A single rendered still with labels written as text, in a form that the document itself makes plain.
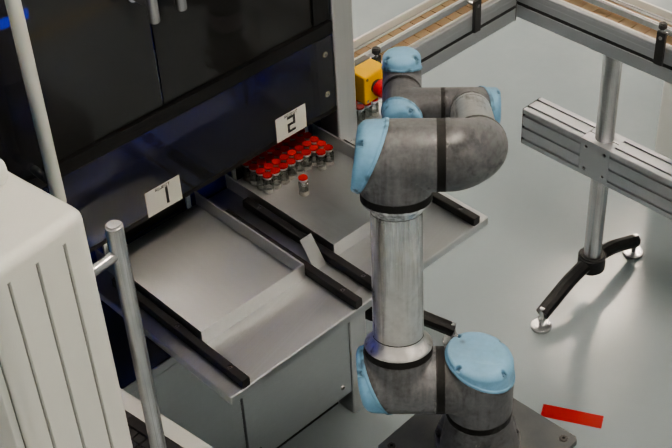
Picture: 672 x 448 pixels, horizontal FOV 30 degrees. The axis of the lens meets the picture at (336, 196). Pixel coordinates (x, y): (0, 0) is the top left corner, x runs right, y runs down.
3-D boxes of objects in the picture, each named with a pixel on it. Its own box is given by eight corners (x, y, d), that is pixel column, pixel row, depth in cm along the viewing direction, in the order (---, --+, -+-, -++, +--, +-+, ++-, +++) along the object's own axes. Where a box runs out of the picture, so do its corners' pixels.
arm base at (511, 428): (537, 440, 224) (540, 402, 218) (484, 490, 216) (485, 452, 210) (471, 398, 233) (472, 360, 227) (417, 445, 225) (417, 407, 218)
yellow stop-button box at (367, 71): (343, 93, 284) (341, 66, 280) (365, 80, 288) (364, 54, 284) (366, 106, 280) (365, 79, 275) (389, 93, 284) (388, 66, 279)
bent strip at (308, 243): (301, 262, 251) (299, 239, 248) (312, 255, 253) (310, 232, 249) (350, 295, 243) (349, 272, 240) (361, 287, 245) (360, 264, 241)
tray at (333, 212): (226, 187, 272) (224, 174, 270) (313, 135, 286) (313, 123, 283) (334, 257, 252) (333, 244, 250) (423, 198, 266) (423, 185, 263)
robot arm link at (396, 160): (444, 429, 212) (446, 135, 188) (356, 429, 213) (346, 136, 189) (443, 387, 223) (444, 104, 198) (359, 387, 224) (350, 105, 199)
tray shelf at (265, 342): (79, 281, 253) (77, 274, 252) (330, 133, 289) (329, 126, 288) (231, 405, 225) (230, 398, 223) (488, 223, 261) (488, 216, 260)
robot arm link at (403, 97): (441, 106, 227) (440, 73, 235) (379, 107, 227) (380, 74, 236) (441, 142, 231) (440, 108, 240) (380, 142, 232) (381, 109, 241)
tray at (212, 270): (97, 262, 254) (94, 249, 252) (197, 204, 268) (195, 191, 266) (203, 345, 234) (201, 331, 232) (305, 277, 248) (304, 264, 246)
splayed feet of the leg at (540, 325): (523, 325, 359) (525, 289, 350) (628, 243, 385) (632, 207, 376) (545, 339, 354) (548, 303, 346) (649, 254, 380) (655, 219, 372)
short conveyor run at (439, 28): (331, 135, 292) (327, 78, 282) (286, 109, 301) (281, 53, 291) (520, 22, 328) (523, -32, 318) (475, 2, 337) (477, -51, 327)
